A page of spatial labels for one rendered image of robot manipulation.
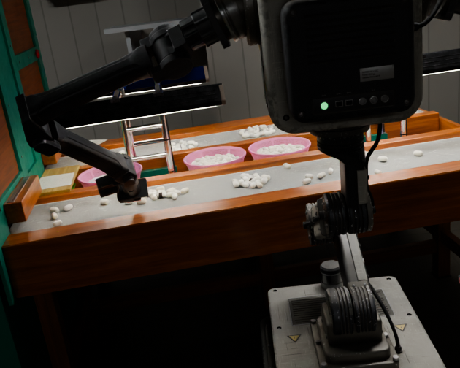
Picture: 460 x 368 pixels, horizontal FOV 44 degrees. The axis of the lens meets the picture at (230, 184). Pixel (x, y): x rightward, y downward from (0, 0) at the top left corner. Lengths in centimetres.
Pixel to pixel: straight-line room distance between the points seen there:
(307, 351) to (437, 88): 273
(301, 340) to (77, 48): 342
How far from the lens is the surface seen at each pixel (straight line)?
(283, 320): 175
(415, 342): 165
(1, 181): 204
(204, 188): 209
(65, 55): 465
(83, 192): 223
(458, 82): 409
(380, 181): 194
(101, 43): 457
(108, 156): 163
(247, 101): 383
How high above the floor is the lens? 143
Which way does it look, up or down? 19 degrees down
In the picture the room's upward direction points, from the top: 7 degrees counter-clockwise
